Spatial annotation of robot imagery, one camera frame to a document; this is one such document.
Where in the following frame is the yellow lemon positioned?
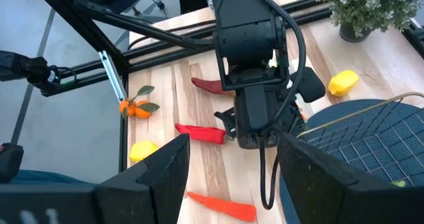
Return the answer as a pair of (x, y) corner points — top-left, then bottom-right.
(327, 69), (360, 98)
(129, 140), (160, 163)

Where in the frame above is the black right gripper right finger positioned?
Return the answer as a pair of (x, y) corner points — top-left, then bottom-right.
(277, 133), (424, 224)

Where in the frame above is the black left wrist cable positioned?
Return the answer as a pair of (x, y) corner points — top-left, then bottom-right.
(259, 136), (280, 211)

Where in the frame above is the small potted green plant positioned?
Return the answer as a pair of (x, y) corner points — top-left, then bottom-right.
(316, 0), (424, 43)

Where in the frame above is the dark red chili pepper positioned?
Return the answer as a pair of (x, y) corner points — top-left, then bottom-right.
(191, 77), (237, 97)

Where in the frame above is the bright red pepper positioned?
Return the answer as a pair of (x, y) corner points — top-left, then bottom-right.
(174, 123), (229, 145)

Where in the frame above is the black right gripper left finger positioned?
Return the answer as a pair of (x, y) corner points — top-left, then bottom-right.
(0, 133), (191, 224)

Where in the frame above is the person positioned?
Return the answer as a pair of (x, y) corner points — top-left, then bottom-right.
(9, 169), (99, 186)

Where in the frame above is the silver frame bracket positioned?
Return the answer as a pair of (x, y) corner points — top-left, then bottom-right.
(98, 50), (129, 103)

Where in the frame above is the black aluminium table frame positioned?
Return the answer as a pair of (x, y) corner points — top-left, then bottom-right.
(29, 0), (424, 172)

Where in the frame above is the orange-red carrot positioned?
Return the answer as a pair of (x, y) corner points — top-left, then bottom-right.
(186, 191), (258, 223)

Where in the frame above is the rectangular wire basket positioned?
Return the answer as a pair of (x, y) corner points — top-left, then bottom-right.
(295, 91), (424, 188)

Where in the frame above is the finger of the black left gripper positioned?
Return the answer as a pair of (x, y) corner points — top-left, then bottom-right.
(214, 107), (238, 139)
(290, 67), (326, 103)

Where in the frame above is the dark blue round mat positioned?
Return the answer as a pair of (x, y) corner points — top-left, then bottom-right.
(279, 99), (424, 224)

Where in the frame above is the orange tangerine cluster with leaves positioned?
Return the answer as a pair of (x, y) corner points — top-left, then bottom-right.
(118, 84), (161, 121)

